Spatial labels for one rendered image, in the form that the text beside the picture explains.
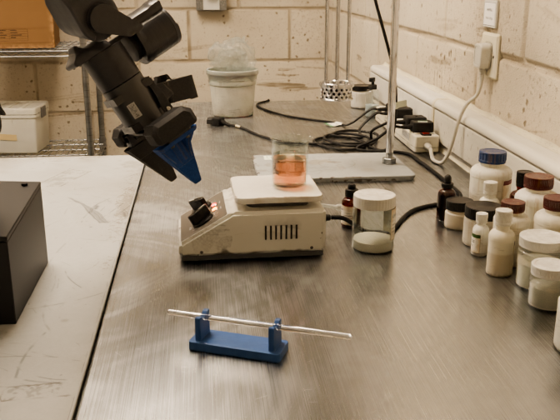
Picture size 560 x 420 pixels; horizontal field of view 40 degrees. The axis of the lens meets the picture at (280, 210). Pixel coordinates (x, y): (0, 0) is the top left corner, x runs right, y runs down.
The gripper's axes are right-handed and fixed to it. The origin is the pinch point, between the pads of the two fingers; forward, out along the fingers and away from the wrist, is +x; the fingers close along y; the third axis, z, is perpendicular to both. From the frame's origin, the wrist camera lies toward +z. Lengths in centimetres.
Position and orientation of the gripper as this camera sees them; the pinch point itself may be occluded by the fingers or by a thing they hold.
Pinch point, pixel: (172, 160)
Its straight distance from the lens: 104.9
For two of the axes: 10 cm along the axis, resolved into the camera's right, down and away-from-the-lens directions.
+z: 7.3, -5.9, 3.5
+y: -4.7, -0.6, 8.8
